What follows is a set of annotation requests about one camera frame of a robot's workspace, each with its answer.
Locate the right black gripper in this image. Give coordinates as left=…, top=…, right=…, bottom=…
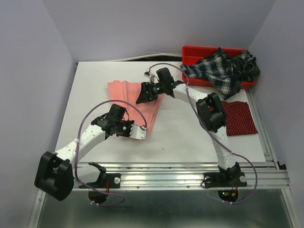
left=135, top=82, right=165, bottom=105

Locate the pink pleated skirt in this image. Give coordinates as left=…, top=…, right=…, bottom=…
left=107, top=80, right=164, bottom=132

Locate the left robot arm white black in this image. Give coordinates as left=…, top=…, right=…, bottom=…
left=34, top=104, right=146, bottom=205

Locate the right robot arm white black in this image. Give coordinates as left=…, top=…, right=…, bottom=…
left=136, top=67, right=240, bottom=185

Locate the red plastic bin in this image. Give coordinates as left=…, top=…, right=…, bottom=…
left=182, top=46, right=244, bottom=87

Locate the plaid navy skirt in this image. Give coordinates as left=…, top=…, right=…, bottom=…
left=180, top=48, right=260, bottom=100

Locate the red polka dot skirt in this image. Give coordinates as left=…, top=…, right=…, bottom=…
left=222, top=101, right=258, bottom=136

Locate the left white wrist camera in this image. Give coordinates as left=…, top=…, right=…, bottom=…
left=130, top=124, right=147, bottom=140

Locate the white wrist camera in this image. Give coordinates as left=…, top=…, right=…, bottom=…
left=130, top=124, right=147, bottom=140
left=144, top=69, right=157, bottom=83

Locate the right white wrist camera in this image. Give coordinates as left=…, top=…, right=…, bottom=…
left=144, top=69, right=157, bottom=83

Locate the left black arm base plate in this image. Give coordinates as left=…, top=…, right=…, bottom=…
left=77, top=162, right=121, bottom=207

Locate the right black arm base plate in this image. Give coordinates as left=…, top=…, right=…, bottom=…
left=201, top=172, right=247, bottom=204

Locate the aluminium frame rail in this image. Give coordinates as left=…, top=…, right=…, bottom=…
left=29, top=95, right=297, bottom=228

